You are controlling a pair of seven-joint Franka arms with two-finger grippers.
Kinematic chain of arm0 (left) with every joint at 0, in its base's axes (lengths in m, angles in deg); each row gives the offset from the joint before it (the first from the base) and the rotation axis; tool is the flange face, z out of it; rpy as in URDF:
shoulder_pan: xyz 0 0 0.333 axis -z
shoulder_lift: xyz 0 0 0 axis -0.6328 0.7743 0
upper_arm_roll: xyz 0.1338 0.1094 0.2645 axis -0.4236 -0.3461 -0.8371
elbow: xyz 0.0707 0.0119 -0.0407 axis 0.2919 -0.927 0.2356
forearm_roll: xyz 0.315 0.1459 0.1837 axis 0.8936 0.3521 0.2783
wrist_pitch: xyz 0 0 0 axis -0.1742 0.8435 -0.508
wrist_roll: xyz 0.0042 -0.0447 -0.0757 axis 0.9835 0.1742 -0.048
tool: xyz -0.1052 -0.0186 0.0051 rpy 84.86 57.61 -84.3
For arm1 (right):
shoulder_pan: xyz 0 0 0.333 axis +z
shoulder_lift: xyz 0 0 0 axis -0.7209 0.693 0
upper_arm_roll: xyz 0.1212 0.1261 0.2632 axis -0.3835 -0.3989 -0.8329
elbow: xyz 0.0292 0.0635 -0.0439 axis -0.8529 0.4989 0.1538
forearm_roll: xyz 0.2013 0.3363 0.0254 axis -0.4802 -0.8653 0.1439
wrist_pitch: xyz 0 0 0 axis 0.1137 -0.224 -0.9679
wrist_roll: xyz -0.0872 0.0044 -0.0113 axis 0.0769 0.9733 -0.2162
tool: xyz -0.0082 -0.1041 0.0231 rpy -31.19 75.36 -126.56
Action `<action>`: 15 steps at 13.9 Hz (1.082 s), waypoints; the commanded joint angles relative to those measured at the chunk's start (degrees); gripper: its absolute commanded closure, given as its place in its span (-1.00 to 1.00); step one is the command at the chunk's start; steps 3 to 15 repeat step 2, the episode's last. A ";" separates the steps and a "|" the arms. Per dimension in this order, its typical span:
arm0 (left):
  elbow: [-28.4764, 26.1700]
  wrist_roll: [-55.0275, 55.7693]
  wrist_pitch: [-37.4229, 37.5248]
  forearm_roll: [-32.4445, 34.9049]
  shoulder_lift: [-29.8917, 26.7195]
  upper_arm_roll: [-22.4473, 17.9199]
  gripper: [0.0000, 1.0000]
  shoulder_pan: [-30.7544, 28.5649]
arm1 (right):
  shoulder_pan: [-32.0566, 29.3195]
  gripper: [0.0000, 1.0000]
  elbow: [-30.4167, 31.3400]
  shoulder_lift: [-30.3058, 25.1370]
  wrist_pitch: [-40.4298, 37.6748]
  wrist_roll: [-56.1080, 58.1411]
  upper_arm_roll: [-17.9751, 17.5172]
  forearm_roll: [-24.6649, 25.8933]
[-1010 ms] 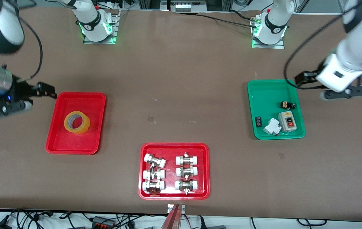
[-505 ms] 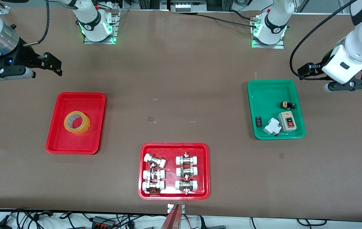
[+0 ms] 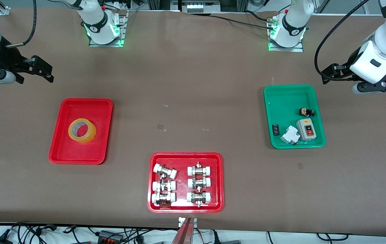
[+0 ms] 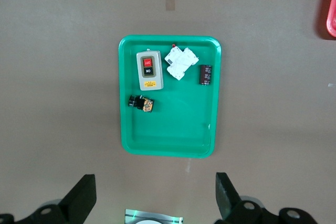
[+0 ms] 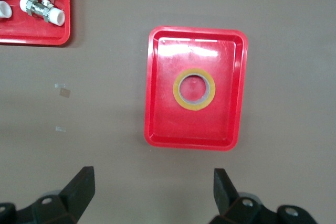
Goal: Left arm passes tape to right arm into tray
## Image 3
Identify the small silver bracket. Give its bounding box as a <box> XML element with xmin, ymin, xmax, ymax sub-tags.
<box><xmin>178</xmin><ymin>217</ymin><xmax>198</xmax><ymax>228</ymax></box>

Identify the yellow transparent tape roll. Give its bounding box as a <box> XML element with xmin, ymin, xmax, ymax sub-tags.
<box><xmin>68</xmin><ymin>118</ymin><xmax>97</xmax><ymax>144</ymax></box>

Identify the white circuit breaker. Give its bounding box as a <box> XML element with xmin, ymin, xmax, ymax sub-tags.
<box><xmin>280</xmin><ymin>125</ymin><xmax>298</xmax><ymax>145</ymax></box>

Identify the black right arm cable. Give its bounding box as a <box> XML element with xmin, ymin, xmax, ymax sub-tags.
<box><xmin>5</xmin><ymin>0</ymin><xmax>37</xmax><ymax>46</ymax></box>

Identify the metal valve with white caps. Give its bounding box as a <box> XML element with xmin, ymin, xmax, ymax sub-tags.
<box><xmin>187</xmin><ymin>190</ymin><xmax>212</xmax><ymax>207</ymax></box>
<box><xmin>153</xmin><ymin>163</ymin><xmax>177</xmax><ymax>179</ymax></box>
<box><xmin>188</xmin><ymin>176</ymin><xmax>211</xmax><ymax>189</ymax></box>
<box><xmin>152</xmin><ymin>179</ymin><xmax>177</xmax><ymax>192</ymax></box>
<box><xmin>187</xmin><ymin>162</ymin><xmax>212</xmax><ymax>177</ymax></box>
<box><xmin>152</xmin><ymin>192</ymin><xmax>176</xmax><ymax>206</ymax></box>

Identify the grey switch box red button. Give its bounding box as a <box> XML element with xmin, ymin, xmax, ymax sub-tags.
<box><xmin>296</xmin><ymin>119</ymin><xmax>317</xmax><ymax>141</ymax></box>

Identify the red metal bar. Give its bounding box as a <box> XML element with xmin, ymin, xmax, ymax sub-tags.
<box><xmin>171</xmin><ymin>219</ymin><xmax>195</xmax><ymax>244</ymax></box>

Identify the black adapter with orange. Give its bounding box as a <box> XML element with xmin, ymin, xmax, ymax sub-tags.
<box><xmin>96</xmin><ymin>230</ymin><xmax>124</xmax><ymax>244</ymax></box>

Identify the green plastic tray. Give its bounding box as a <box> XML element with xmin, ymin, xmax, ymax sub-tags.
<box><xmin>264</xmin><ymin>84</ymin><xmax>326</xmax><ymax>149</ymax></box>

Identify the white power strip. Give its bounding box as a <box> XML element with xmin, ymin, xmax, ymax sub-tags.
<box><xmin>186</xmin><ymin>2</ymin><xmax>221</xmax><ymax>13</ymax></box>

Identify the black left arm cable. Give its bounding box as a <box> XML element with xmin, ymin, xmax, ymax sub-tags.
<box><xmin>314</xmin><ymin>0</ymin><xmax>371</xmax><ymax>82</ymax></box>

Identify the black cable on table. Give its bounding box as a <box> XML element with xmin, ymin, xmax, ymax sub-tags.
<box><xmin>210</xmin><ymin>14</ymin><xmax>271</xmax><ymax>29</ymax></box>

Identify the small red plastic tray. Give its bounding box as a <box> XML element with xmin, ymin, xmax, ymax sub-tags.
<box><xmin>48</xmin><ymin>98</ymin><xmax>114</xmax><ymax>165</ymax></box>

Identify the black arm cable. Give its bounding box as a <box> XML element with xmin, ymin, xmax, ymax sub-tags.
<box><xmin>314</xmin><ymin>0</ymin><xmax>371</xmax><ymax>82</ymax></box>
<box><xmin>5</xmin><ymin>0</ymin><xmax>37</xmax><ymax>46</ymax></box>

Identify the large red plastic tray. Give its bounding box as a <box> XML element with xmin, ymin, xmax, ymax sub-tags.
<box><xmin>147</xmin><ymin>152</ymin><xmax>225</xmax><ymax>214</ymax></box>

